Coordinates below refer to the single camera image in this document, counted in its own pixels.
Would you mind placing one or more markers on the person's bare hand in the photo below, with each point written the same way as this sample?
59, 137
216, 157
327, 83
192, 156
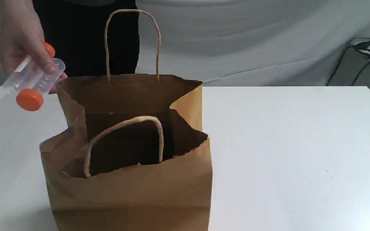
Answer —
21, 34

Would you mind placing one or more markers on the clear tube orange cap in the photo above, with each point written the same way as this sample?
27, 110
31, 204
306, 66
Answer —
30, 84
47, 48

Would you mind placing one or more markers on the brown paper bag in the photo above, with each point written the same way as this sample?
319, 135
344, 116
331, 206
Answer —
134, 156

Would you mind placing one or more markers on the person's black clothed torso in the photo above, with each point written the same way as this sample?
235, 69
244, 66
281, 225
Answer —
75, 29

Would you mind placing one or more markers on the white fabric backdrop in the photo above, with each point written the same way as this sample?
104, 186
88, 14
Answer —
253, 42

